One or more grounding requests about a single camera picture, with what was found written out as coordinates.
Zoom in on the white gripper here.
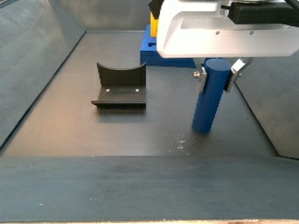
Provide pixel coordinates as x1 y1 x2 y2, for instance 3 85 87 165
156 0 299 94

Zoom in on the blue round cylinder peg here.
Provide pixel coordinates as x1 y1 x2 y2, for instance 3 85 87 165
191 58 231 134

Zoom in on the blue peg board base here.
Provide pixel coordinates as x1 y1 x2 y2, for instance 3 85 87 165
139 24 208 69

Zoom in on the yellow slotted peg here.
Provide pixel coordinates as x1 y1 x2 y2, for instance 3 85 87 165
150 12 159 38

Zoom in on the black curved holder stand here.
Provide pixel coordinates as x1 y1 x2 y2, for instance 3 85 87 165
91 64 146 108

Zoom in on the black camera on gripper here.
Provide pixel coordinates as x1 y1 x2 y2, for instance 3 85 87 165
220 0 299 27

